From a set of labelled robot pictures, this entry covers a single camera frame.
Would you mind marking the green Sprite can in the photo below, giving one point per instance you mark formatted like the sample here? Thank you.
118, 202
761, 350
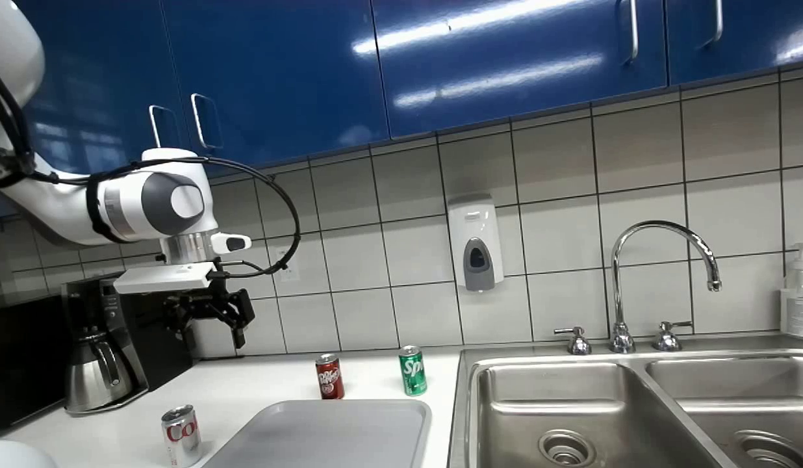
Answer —
410, 367

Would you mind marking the grey plastic tray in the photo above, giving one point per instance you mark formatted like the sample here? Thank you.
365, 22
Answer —
330, 436

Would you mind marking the right chrome faucet handle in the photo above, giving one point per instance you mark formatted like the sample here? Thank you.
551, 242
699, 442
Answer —
666, 338

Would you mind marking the blue upper cabinets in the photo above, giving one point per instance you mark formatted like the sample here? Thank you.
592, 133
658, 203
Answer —
278, 81

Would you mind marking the left chrome faucet handle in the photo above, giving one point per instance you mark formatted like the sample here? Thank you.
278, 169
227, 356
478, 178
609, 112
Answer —
576, 345

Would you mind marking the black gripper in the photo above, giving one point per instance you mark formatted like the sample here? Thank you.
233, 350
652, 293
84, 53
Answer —
213, 303

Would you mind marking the stainless steel double sink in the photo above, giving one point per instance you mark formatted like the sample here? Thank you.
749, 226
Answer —
695, 410

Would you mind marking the clear soap pump bottle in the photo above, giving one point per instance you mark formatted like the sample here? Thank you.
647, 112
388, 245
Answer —
791, 299

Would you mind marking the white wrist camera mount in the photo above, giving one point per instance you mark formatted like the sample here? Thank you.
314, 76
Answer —
161, 278

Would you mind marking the black coffee maker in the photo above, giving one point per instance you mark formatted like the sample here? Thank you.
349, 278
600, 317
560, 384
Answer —
84, 346

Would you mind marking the chrome gooseneck faucet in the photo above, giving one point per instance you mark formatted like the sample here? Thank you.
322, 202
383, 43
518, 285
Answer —
652, 293

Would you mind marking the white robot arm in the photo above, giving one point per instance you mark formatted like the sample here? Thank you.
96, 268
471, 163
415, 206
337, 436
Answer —
163, 195

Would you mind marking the chrome faucet handle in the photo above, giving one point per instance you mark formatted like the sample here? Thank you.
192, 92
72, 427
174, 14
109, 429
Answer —
576, 345
666, 338

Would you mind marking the red soda can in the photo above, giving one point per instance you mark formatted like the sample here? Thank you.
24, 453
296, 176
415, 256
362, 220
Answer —
327, 375

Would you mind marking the white wall soap dispenser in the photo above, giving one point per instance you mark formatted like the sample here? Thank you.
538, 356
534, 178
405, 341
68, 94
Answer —
475, 245

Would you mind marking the silver diet soda can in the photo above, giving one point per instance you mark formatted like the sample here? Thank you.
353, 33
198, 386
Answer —
179, 436

